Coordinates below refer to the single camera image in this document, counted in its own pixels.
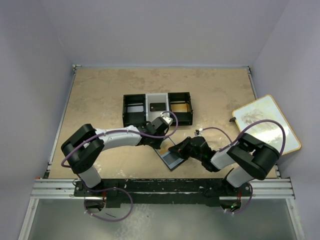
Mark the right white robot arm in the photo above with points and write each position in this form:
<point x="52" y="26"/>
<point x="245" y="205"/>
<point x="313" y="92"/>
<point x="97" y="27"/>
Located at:
<point x="254" y="157"/>

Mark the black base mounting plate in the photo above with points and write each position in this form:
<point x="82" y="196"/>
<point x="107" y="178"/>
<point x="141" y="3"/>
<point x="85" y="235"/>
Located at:
<point x="211" y="192"/>

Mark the black leather card holder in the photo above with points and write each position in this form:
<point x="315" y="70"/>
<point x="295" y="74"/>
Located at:
<point x="171" y="160"/>

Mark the gold credit card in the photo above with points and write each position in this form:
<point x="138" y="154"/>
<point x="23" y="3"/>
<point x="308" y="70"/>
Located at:
<point x="180" y="108"/>

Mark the white board with wood rim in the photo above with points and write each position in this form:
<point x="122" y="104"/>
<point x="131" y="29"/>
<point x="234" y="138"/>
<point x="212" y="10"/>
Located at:
<point x="266" y="108"/>

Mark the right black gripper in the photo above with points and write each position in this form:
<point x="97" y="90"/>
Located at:
<point x="186" y="146"/>

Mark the silver credit card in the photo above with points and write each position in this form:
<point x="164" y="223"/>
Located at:
<point x="135" y="109"/>

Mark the aluminium frame rail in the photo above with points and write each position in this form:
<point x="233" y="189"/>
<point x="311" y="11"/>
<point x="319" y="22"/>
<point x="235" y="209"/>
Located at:
<point x="161" y="209"/>

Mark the black credit card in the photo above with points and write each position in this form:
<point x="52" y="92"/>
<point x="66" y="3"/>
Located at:
<point x="157" y="106"/>

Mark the black and white organizer tray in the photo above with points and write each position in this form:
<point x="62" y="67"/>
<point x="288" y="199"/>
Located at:
<point x="146" y="107"/>

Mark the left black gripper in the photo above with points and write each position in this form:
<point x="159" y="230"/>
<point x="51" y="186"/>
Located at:
<point x="155" y="139"/>

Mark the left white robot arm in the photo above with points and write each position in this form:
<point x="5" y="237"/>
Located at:
<point x="83" y="148"/>

